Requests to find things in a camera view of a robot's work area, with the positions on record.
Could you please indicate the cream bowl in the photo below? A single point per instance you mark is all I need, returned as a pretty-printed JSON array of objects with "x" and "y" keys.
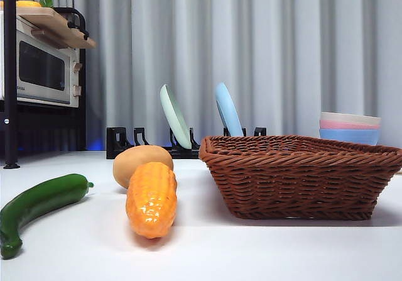
[{"x": 348, "y": 117}]

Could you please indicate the green cucumber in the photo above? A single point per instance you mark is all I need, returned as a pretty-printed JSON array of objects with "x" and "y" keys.
[{"x": 37, "y": 199}]

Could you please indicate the pink bowl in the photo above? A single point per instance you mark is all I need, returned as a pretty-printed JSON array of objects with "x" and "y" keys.
[{"x": 339, "y": 125}]

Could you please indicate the black metal shelf frame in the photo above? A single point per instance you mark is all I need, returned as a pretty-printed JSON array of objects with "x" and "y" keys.
[{"x": 10, "y": 73}]

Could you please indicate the pale blue plate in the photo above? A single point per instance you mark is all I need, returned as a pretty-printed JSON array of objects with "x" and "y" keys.
[{"x": 229, "y": 111}]

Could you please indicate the grey curtain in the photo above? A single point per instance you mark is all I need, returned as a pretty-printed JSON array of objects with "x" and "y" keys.
[{"x": 282, "y": 42}]

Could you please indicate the black plate rack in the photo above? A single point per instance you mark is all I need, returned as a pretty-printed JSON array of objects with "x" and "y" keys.
[{"x": 119, "y": 142}]

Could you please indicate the brown wicker basket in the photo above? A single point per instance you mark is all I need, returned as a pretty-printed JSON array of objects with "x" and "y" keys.
[{"x": 298, "y": 180}]

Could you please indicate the white toaster oven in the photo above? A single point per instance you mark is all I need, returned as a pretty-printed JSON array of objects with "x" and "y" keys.
[{"x": 41, "y": 67}]

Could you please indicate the pale green plate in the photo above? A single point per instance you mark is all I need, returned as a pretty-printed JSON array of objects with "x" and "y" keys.
[{"x": 174, "y": 117}]

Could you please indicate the green toy leaf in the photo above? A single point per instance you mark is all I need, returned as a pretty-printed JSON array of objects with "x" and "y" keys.
[{"x": 47, "y": 1}]

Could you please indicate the yellow toy food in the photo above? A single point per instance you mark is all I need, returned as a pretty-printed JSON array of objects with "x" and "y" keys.
[{"x": 28, "y": 4}]

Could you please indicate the tan potato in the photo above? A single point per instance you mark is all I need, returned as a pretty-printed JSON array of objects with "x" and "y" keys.
[{"x": 128, "y": 164}]

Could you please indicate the wooden cutting board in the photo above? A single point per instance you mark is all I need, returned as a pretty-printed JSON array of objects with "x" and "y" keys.
[{"x": 53, "y": 26}]

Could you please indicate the orange corn cob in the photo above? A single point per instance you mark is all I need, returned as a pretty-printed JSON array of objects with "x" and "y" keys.
[{"x": 152, "y": 199}]

